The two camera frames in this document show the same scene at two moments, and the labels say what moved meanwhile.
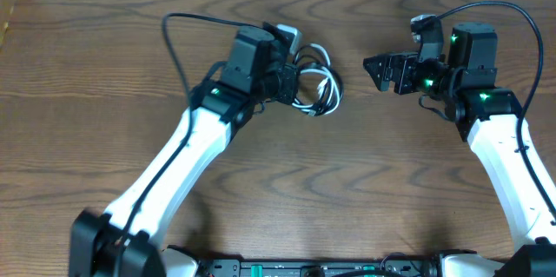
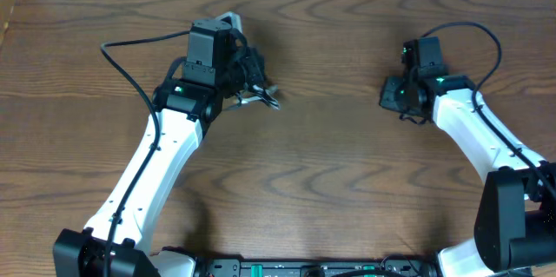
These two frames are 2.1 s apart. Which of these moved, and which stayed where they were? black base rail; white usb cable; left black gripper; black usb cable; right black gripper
Moved: left black gripper; white usb cable; black usb cable; right black gripper
Stayed: black base rail
